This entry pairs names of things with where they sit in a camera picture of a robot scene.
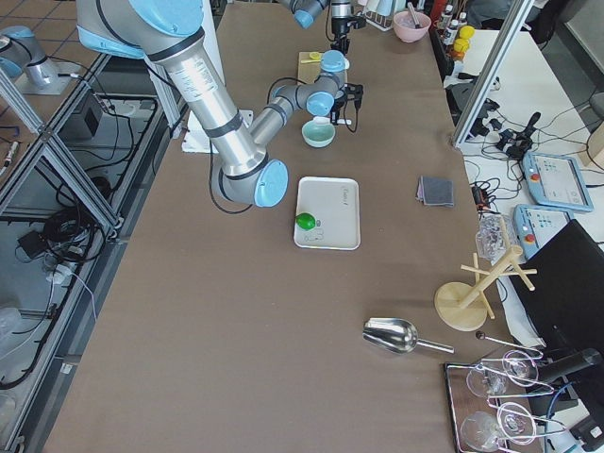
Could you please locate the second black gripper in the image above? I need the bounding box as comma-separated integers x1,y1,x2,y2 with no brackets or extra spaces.
330,15,366,53

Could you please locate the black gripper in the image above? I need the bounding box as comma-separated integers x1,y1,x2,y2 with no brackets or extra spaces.
329,83,364,122

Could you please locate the white ceramic spoon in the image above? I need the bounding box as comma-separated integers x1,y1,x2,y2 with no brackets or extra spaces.
312,116,352,126

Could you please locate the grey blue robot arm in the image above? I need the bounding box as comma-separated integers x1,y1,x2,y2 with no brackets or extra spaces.
76,0,364,208

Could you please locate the second grey robot arm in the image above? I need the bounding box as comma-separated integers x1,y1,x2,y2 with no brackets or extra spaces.
279,0,366,56

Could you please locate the light green bowl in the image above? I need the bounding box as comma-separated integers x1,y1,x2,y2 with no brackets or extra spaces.
301,121,336,148

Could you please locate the pink bowl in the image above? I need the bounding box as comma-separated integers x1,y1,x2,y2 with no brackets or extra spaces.
393,10,431,42

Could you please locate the wooden cutting board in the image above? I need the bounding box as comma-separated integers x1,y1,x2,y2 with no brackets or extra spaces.
296,50,349,84

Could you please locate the cream rectangular tray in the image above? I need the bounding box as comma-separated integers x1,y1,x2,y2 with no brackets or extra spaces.
294,176,361,250

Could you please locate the grey folded cloth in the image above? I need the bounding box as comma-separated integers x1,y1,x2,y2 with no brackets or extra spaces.
416,176,454,207

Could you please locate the green lime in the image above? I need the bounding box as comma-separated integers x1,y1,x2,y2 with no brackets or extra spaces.
295,212,316,231

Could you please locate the blue teach pendant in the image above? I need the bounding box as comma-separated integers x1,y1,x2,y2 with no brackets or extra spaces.
522,152,594,212
513,204,575,259

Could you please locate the wooden mug tree stand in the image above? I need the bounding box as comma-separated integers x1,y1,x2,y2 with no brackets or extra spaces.
434,216,538,331

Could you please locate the metal scoop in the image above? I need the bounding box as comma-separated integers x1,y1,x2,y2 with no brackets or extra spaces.
362,318,455,354

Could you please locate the black monitor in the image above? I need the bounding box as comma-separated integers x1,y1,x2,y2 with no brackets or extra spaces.
511,220,603,352

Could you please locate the wine glass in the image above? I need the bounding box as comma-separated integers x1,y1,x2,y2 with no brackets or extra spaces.
461,402,537,452
466,350,538,397

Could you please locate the aluminium frame post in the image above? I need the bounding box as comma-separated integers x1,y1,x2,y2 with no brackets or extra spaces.
451,0,534,148

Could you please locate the wire glass rack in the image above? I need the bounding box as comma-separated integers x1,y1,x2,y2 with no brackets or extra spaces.
445,345,566,452

